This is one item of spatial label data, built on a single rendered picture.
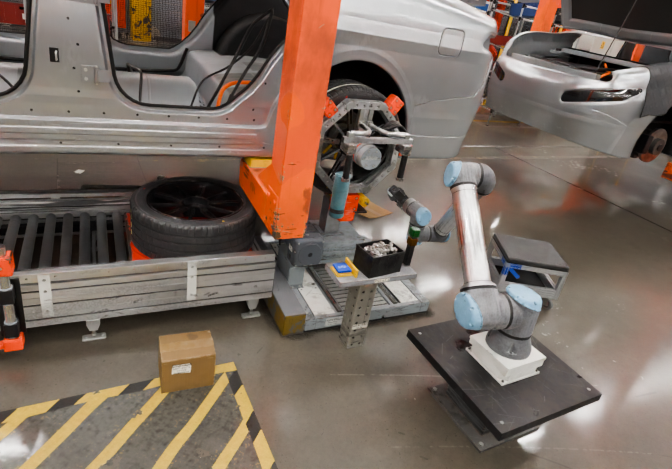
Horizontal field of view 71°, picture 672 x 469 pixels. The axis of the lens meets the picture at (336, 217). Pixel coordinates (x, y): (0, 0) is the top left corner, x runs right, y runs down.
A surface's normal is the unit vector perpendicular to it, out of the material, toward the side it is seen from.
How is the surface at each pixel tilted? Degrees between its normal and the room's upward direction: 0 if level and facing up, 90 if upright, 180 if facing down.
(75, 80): 91
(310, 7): 90
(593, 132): 105
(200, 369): 90
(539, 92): 87
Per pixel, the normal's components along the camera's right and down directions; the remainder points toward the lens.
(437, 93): 0.41, 0.45
